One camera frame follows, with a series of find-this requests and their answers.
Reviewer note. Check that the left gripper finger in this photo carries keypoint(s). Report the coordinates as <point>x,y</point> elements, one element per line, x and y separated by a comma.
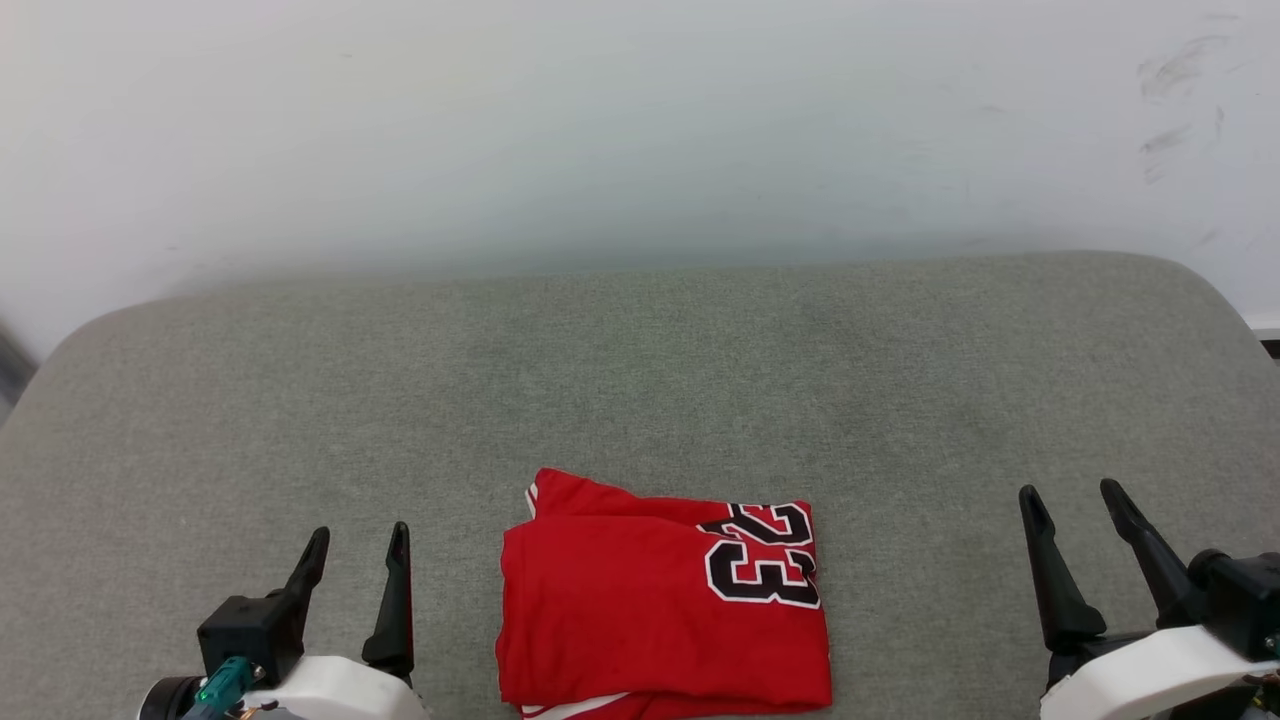
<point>308,565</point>
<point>395,600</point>

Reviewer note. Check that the grey fabric sofa seat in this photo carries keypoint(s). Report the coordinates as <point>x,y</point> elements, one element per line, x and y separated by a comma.
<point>640,380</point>

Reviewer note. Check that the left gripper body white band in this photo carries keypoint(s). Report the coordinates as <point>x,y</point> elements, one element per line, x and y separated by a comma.
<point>340,695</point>

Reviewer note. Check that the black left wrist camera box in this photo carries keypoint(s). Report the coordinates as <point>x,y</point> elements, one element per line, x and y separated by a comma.
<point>250,635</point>

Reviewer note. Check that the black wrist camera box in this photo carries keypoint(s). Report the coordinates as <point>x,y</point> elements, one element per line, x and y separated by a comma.
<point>250,635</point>
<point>1240,600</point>

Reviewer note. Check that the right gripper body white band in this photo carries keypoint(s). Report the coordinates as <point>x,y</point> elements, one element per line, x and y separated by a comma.
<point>1150,675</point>

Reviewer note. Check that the red white basketball jersey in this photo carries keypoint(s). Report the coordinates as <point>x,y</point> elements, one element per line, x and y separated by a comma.
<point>620,620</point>

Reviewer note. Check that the dark grey baseboard strip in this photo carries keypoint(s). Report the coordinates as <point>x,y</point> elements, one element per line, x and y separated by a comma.
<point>10,365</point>

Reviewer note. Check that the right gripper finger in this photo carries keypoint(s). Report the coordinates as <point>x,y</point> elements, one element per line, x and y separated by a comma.
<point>1150,555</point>
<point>1055,580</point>

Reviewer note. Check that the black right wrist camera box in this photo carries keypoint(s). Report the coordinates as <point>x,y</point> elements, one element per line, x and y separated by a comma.
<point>1240,600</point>

